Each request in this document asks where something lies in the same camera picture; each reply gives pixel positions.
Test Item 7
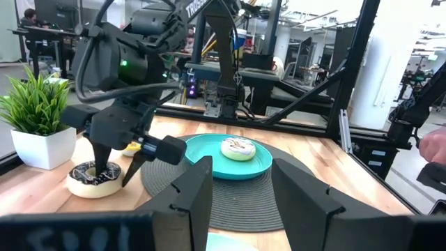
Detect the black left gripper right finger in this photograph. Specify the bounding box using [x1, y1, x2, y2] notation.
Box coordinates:
[272, 158, 412, 251]

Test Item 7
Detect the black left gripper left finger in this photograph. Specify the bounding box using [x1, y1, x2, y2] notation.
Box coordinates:
[135, 155, 214, 251]

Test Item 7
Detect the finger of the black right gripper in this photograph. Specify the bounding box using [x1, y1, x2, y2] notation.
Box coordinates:
[91, 140, 113, 177]
[121, 149, 154, 188]

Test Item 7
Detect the yellow iced donut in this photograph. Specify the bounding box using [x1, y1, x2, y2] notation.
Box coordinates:
[121, 141, 142, 158]

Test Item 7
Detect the chocolate sprinkled donut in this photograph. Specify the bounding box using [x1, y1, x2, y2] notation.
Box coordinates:
[66, 160, 125, 199]

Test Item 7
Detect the round grey woven placemat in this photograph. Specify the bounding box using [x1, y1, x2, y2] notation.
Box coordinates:
[140, 134, 316, 234]

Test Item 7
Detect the teal plate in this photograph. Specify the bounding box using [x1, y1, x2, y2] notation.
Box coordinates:
[183, 133, 274, 181]

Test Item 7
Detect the green plant in white pot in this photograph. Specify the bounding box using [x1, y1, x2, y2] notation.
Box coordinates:
[0, 64, 77, 171]

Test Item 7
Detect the black box with white labels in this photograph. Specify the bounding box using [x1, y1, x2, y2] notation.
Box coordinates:
[351, 139, 400, 181]

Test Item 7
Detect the silver mounting plate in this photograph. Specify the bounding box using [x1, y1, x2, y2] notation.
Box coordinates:
[203, 100, 222, 119]

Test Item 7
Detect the black desk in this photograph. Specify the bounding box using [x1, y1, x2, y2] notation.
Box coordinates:
[8, 26, 79, 79]

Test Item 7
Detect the black monitor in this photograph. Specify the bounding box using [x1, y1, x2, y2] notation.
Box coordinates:
[33, 0, 83, 31]

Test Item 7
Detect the black handheld device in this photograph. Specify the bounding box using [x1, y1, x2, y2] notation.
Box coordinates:
[416, 162, 446, 195]

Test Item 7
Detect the person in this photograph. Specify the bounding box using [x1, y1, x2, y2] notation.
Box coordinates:
[19, 8, 46, 29]

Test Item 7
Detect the person's hand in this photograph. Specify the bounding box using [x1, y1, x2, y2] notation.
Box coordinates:
[417, 128, 446, 165]

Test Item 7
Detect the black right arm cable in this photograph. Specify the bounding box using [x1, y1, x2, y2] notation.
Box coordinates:
[75, 0, 182, 105]

